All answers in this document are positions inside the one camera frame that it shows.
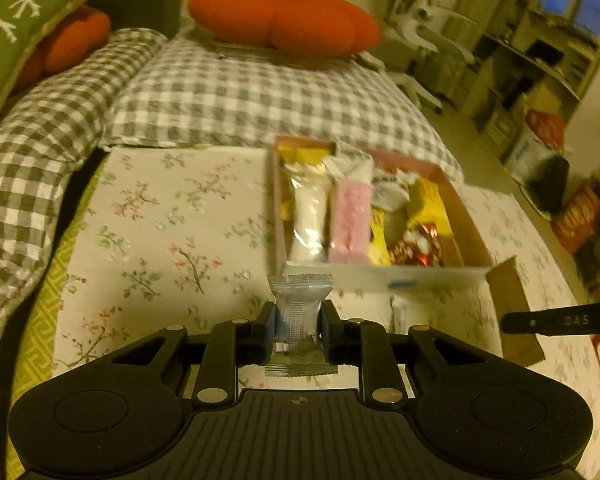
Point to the green embroidered pillow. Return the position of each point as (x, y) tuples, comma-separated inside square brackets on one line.
[(15, 25)]

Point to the narrow yellow snack packet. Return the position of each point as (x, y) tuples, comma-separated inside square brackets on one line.
[(379, 240)]

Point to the green patterned mat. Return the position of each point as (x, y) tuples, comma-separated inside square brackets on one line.
[(35, 330)]

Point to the large orange plush cushion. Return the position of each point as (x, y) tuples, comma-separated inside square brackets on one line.
[(280, 15)]

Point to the small yellow snack packet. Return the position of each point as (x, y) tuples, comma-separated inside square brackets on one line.
[(305, 155)]

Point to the large yellow snack packet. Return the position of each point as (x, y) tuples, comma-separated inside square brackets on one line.
[(430, 205)]

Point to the dark bag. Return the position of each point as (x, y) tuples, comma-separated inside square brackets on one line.
[(550, 185)]

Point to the white red-pictured snack packet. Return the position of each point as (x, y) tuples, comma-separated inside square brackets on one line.
[(395, 187)]

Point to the red plastic bag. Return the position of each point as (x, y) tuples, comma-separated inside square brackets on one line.
[(545, 127)]

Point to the brown cardboard sheet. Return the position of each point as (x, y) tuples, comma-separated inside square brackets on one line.
[(517, 300)]

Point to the pink snack packet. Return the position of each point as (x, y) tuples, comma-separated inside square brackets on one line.
[(350, 220)]

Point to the cluttered storage shelf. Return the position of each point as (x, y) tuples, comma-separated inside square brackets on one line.
[(530, 45)]

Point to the floral printed cloth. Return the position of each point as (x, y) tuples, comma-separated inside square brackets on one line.
[(180, 230)]

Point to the glossy white snack packet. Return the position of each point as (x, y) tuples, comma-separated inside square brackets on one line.
[(307, 215)]

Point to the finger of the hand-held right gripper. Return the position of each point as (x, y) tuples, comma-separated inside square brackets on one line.
[(570, 320)]

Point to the orange printed bag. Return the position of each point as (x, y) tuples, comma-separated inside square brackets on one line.
[(577, 220)]

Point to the plain white snack packet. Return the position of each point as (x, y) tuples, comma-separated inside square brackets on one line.
[(352, 166)]

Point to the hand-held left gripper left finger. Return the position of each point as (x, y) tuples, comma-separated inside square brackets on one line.
[(270, 327)]

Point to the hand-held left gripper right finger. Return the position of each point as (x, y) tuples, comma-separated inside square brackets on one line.
[(322, 329)]

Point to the white blue-printed carton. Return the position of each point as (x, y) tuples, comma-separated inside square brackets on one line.
[(522, 155)]

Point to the red foil snack packet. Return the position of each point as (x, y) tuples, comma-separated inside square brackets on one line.
[(417, 247)]

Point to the white chair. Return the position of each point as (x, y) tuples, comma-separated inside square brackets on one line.
[(420, 15)]

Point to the pink cardboard box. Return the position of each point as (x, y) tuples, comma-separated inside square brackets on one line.
[(430, 277)]

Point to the grey checked pillow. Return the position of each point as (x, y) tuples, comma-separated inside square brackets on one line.
[(260, 100)]

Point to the clear blue-edged snack packet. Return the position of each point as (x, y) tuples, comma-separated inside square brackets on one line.
[(300, 310)]

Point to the small orange plush cushion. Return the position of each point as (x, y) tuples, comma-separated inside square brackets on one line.
[(70, 35)]

